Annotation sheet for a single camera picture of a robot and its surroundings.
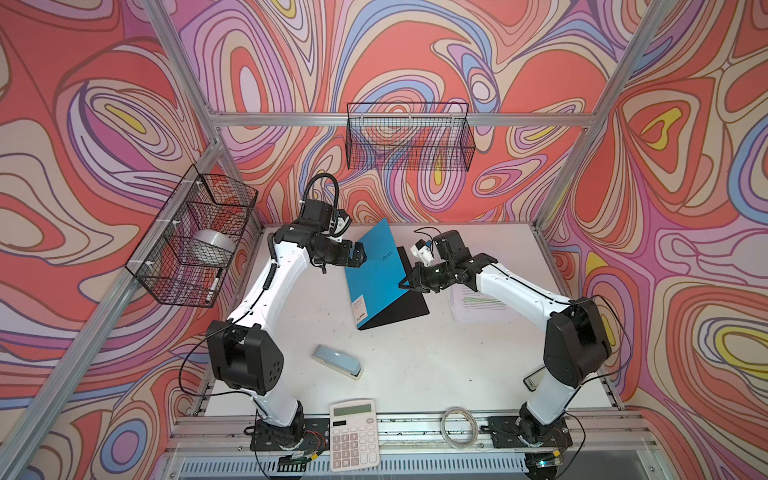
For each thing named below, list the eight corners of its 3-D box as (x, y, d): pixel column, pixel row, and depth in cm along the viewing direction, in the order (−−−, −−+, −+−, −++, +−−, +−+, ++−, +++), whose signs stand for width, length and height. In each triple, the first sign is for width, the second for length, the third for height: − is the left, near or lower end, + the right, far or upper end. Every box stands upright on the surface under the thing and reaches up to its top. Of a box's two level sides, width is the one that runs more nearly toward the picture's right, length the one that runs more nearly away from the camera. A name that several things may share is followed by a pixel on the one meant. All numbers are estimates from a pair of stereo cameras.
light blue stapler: (314, 361, 88) (311, 355, 84) (322, 347, 90) (319, 341, 87) (359, 382, 84) (358, 376, 80) (366, 367, 87) (365, 361, 83)
